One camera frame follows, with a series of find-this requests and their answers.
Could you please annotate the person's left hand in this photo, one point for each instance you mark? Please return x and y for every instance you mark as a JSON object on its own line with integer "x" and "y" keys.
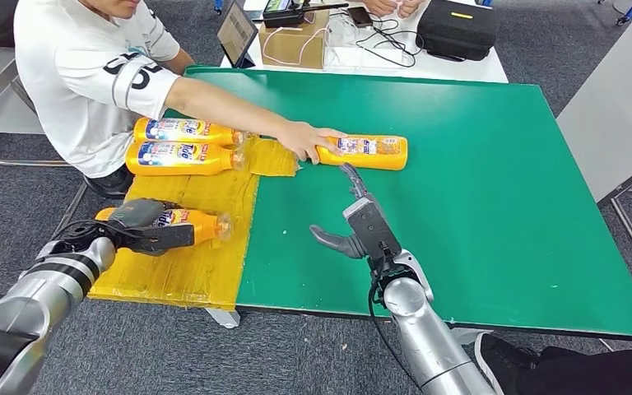
{"x": 411, "y": 7}

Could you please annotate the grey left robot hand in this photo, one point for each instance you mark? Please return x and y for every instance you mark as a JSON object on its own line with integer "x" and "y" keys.
{"x": 139, "y": 213}

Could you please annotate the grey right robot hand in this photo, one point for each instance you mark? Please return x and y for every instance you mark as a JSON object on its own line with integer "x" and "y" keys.
{"x": 338, "y": 242}

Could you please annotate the person's right hand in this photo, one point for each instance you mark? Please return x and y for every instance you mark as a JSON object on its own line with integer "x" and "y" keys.
{"x": 378, "y": 6}
{"x": 308, "y": 139}

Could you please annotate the orange detergent bottle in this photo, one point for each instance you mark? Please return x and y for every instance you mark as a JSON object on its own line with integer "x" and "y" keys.
{"x": 370, "y": 162}
{"x": 204, "y": 226}
{"x": 223, "y": 133}
{"x": 223, "y": 159}

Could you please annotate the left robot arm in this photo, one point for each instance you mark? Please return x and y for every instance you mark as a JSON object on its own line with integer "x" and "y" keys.
{"x": 38, "y": 294}

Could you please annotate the person's left forearm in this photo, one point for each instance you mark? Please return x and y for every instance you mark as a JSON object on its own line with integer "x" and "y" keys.
{"x": 181, "y": 61}

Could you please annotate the person's right forearm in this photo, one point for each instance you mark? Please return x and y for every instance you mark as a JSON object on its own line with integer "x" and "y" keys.
{"x": 223, "y": 109}

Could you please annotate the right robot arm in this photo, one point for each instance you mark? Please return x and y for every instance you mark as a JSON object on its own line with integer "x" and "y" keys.
{"x": 425, "y": 338}

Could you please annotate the person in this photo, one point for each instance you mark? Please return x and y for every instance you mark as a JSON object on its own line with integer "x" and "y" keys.
{"x": 76, "y": 71}
{"x": 567, "y": 376}
{"x": 378, "y": 6}

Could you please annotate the black smartphone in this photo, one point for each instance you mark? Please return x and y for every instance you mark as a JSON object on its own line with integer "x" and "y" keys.
{"x": 361, "y": 18}

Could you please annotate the yellow film patch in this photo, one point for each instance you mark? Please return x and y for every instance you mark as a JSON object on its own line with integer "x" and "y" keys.
{"x": 272, "y": 161}

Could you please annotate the clear plastic box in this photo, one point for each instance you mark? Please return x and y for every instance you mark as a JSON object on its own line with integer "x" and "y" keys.
{"x": 343, "y": 41}

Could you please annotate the white table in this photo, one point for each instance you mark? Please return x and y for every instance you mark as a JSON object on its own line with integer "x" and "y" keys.
{"x": 458, "y": 73}

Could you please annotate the brown cardboard box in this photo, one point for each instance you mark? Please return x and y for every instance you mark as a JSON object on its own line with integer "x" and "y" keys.
{"x": 294, "y": 52}

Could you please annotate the yellow taped board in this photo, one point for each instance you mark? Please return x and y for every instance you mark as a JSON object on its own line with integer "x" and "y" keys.
{"x": 207, "y": 272}

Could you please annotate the black radio device with antenna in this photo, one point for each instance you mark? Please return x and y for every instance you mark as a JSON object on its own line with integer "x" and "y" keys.
{"x": 283, "y": 19}

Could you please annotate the dark tablet with stand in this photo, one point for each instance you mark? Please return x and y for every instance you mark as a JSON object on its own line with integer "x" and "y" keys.
{"x": 237, "y": 32}

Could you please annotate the white table foot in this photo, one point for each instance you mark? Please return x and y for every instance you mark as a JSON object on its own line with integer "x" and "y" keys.
{"x": 226, "y": 319}
{"x": 466, "y": 337}

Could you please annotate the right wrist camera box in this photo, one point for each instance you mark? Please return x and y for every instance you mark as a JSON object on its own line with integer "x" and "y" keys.
{"x": 373, "y": 229}

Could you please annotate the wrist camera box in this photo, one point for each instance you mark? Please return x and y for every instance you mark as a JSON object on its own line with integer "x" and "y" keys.
{"x": 373, "y": 229}
{"x": 169, "y": 237}

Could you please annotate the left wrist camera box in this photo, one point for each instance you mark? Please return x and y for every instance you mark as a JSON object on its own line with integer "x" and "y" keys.
{"x": 169, "y": 237}

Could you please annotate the blue wheeled frame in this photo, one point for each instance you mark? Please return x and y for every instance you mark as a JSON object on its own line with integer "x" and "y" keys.
{"x": 629, "y": 13}

